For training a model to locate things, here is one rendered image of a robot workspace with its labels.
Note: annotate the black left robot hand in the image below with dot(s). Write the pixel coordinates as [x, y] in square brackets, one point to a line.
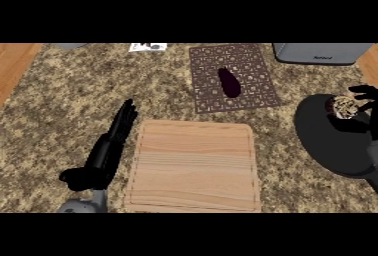
[105, 153]

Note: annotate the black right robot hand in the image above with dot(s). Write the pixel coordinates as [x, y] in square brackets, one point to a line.
[369, 96]

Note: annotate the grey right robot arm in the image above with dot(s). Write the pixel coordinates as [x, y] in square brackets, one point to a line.
[372, 166]

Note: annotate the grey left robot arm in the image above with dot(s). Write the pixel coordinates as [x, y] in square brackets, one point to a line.
[81, 204]

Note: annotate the dark grey round pan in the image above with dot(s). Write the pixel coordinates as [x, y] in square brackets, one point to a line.
[325, 146]

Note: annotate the pale wooden cutting board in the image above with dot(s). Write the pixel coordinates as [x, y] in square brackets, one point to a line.
[193, 166]

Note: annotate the grey appliance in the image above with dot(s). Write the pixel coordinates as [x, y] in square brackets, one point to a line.
[319, 53]

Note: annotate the dark purple eggplant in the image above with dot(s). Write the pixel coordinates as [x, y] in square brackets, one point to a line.
[229, 83]

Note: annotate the white printed paper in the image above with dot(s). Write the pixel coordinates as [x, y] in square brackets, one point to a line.
[147, 47]

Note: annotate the pale grey object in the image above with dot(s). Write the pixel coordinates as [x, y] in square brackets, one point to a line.
[71, 45]

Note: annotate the brown patterned placemat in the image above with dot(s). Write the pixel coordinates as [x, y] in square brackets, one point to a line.
[206, 60]

